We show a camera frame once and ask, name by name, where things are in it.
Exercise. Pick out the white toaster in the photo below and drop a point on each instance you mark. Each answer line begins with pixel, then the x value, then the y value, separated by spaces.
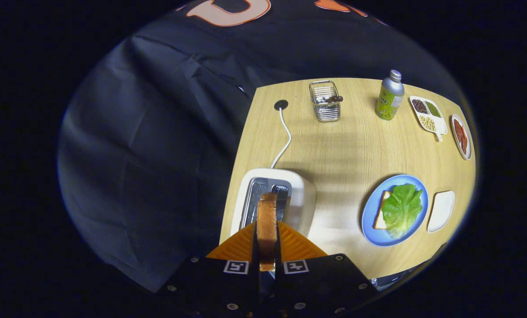
pixel 303 198

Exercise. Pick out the white oval plate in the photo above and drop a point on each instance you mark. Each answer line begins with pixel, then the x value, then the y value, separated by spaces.
pixel 468 148

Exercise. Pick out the blue round plate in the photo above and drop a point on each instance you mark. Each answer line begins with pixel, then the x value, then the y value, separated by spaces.
pixel 369 216

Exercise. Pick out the white bread slice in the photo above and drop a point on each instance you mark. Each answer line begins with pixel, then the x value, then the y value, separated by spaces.
pixel 380 218
pixel 267 229

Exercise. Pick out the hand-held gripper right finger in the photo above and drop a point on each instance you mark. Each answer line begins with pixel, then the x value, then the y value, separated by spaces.
pixel 278 256

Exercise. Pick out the silver bottle green label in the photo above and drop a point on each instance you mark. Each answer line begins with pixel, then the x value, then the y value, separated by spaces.
pixel 389 99

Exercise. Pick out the green lettuce leaf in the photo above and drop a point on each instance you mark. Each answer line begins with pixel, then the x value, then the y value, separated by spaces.
pixel 402 210

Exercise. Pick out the brown meat piece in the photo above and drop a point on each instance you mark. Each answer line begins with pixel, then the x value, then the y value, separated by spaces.
pixel 458 128
pixel 464 143

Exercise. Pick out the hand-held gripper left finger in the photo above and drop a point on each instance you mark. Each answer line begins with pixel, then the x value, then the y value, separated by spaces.
pixel 255 256

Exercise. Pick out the white square plate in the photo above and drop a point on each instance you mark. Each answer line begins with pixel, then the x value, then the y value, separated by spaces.
pixel 441 212

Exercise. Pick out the white divided bean dish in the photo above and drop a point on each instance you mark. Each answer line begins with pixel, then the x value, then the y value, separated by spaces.
pixel 440 126

